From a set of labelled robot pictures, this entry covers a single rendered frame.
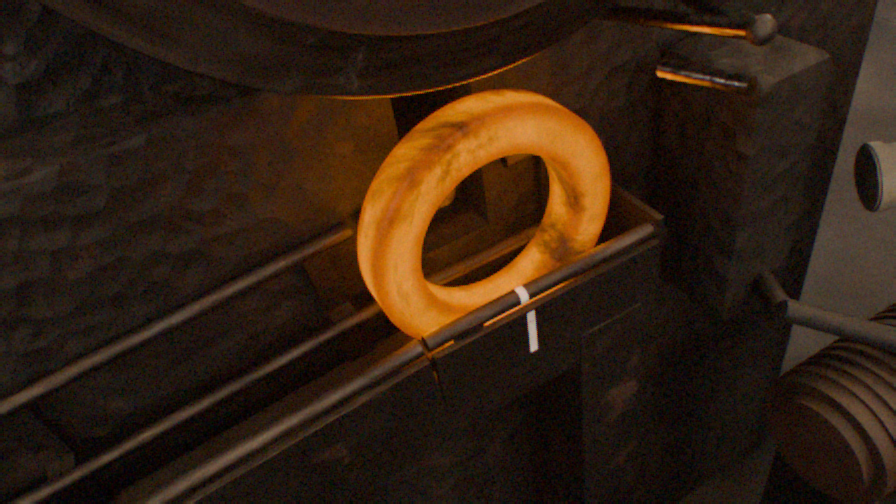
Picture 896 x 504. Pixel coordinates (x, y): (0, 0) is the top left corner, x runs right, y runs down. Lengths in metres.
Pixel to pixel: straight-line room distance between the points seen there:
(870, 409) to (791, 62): 0.30
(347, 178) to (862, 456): 0.48
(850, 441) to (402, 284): 0.41
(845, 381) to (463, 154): 0.41
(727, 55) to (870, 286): 1.09
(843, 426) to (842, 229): 1.08
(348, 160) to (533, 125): 0.13
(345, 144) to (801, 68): 0.32
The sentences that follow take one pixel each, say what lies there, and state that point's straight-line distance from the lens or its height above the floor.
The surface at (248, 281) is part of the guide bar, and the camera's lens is 0.47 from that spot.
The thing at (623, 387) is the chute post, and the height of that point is 0.56.
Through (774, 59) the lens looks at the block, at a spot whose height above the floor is 0.80.
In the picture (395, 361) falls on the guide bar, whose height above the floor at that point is 0.71.
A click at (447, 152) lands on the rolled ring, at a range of 0.40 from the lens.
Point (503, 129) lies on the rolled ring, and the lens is 0.42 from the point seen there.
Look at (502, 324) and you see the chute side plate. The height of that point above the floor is 0.70.
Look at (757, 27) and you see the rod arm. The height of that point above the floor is 0.90.
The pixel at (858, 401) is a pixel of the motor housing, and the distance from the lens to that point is 0.68.
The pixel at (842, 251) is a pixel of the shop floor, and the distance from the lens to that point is 1.67.
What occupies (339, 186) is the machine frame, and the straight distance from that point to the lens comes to 0.47.
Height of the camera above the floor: 1.04
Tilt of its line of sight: 40 degrees down
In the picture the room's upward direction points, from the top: 11 degrees counter-clockwise
